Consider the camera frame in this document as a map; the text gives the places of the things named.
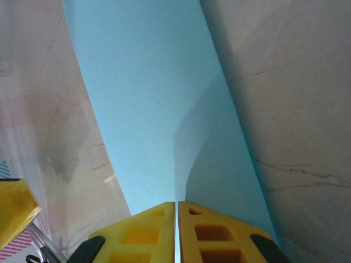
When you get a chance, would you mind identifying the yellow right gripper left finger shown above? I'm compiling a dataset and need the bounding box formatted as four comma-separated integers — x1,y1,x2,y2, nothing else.
71,201,176,263

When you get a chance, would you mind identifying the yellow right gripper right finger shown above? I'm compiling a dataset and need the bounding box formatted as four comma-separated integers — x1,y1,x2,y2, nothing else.
178,201,291,263

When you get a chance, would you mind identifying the light blue paper sheet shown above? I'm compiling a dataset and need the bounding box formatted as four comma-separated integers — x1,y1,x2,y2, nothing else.
62,0,281,249

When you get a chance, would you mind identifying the aluminium side rail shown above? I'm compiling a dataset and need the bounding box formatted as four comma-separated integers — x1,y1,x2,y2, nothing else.
26,220,68,263

